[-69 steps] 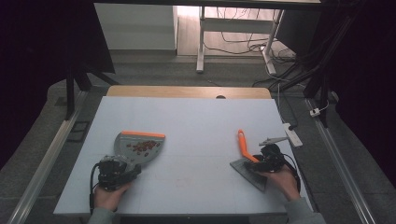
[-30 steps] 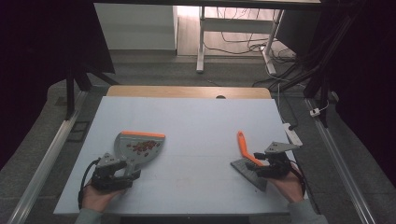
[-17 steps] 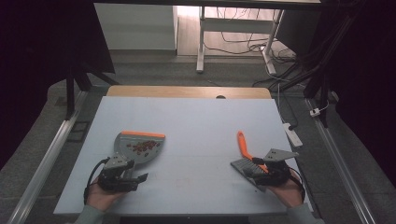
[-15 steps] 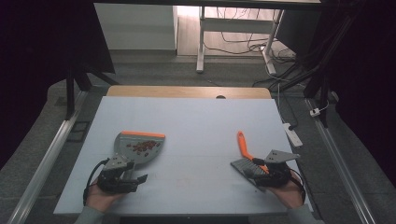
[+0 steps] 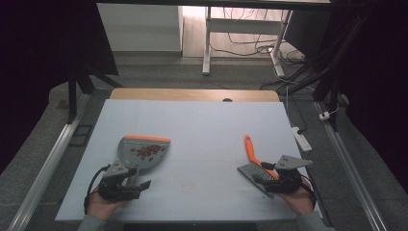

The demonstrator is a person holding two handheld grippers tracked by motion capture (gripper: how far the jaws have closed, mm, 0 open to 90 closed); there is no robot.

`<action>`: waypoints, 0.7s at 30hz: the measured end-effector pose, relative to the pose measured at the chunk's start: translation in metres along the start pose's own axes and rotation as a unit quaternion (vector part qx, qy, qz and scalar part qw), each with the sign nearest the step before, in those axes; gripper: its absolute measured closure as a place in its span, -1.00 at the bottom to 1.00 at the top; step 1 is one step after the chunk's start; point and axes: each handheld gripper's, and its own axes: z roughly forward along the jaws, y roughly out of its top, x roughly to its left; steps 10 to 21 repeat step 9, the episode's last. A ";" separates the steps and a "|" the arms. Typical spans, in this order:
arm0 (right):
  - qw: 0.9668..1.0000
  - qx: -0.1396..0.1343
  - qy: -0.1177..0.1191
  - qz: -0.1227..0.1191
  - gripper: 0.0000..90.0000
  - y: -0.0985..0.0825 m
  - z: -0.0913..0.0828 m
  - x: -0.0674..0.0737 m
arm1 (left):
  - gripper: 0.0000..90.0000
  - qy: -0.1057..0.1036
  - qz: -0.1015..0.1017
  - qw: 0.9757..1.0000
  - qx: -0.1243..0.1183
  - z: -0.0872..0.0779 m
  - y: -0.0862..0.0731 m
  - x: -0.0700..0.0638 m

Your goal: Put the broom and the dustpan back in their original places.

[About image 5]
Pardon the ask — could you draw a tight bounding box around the white power strip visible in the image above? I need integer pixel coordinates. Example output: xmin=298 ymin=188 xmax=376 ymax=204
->
xmin=291 ymin=126 xmax=313 ymax=153

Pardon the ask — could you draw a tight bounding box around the tangle of black floor cables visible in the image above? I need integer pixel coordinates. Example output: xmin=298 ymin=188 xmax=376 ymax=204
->
xmin=210 ymin=7 xmax=306 ymax=66

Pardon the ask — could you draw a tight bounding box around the grey brush with orange handle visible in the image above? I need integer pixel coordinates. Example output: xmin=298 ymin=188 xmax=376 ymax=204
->
xmin=237 ymin=134 xmax=281 ymax=197

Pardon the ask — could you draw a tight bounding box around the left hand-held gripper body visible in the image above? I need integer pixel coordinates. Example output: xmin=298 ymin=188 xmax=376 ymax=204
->
xmin=97 ymin=160 xmax=142 ymax=202

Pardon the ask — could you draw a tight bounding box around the white cabinet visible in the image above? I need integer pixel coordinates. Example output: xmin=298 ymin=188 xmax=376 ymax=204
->
xmin=96 ymin=3 xmax=184 ymax=53

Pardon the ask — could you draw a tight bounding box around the dark curtain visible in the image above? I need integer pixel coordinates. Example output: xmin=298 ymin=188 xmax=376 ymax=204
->
xmin=0 ymin=0 xmax=120 ymax=176
xmin=336 ymin=0 xmax=408 ymax=186

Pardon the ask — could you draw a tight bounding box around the grey dustpan with orange edge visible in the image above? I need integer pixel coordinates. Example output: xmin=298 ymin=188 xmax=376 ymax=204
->
xmin=116 ymin=134 xmax=171 ymax=191

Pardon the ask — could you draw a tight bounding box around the person's left hand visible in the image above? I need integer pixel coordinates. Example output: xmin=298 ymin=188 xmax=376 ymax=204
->
xmin=86 ymin=192 xmax=128 ymax=222

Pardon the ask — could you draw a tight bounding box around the aluminium floor rail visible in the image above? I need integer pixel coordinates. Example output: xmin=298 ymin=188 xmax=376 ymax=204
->
xmin=313 ymin=100 xmax=390 ymax=231
xmin=6 ymin=92 xmax=92 ymax=231

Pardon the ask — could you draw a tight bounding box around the pile of red beans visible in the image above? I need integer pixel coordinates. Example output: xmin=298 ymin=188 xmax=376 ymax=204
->
xmin=129 ymin=144 xmax=166 ymax=162

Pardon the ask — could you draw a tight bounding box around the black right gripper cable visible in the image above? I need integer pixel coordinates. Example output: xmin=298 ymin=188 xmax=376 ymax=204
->
xmin=300 ymin=174 xmax=319 ymax=206

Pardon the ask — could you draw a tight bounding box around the black metal stand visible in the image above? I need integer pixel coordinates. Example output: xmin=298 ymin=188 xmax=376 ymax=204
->
xmin=64 ymin=62 xmax=123 ymax=125
xmin=282 ymin=6 xmax=370 ymax=133

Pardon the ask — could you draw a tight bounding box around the white desk frame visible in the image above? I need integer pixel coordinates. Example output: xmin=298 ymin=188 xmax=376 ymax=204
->
xmin=201 ymin=6 xmax=294 ymax=78

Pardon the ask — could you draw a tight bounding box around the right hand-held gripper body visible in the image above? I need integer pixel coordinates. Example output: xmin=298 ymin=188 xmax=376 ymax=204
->
xmin=264 ymin=155 xmax=314 ymax=194

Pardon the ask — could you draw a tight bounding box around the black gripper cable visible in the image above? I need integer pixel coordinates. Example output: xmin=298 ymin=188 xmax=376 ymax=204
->
xmin=83 ymin=165 xmax=112 ymax=215
xmin=300 ymin=174 xmax=319 ymax=206

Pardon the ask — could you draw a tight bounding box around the black floor plate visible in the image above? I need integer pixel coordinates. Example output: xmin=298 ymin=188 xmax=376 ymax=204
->
xmin=68 ymin=124 xmax=94 ymax=148

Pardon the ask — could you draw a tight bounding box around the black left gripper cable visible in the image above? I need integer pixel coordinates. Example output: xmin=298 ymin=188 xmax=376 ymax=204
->
xmin=83 ymin=165 xmax=112 ymax=215

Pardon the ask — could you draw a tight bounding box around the wooden table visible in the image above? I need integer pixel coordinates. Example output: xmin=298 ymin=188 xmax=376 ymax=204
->
xmin=109 ymin=88 xmax=281 ymax=103

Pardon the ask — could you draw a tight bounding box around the person's right hand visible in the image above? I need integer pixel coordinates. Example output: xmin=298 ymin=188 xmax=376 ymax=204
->
xmin=276 ymin=179 xmax=317 ymax=216

